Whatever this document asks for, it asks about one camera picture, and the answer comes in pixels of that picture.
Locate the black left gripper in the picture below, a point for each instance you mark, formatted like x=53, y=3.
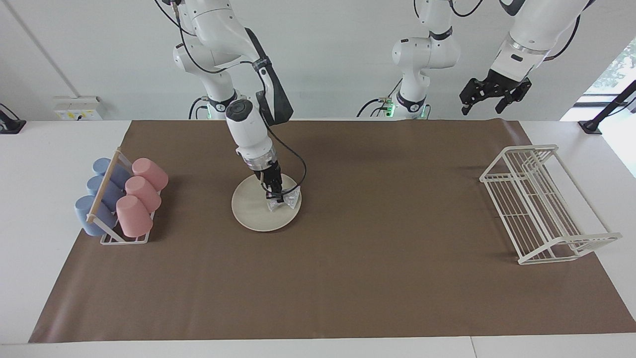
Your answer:
x=502, y=82

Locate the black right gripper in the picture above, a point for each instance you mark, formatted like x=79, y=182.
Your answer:
x=271, y=180

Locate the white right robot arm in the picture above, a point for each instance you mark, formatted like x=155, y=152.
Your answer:
x=248, y=129

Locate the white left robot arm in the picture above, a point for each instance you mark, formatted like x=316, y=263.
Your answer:
x=536, y=30

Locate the round cream plate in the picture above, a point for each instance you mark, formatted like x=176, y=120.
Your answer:
x=248, y=214

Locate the black angled stand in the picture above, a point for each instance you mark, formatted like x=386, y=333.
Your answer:
x=591, y=124

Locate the brown table mat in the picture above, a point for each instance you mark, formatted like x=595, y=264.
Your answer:
x=372, y=278

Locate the pink plastic cup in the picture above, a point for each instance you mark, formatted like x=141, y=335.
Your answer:
x=150, y=173
x=135, y=216
x=144, y=193

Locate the blue plastic cup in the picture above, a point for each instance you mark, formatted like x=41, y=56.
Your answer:
x=97, y=185
x=103, y=165
x=87, y=216

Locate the white wall socket box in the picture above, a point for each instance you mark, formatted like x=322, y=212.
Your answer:
x=77, y=107

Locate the black clamp mount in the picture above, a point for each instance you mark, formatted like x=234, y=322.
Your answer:
x=10, y=124

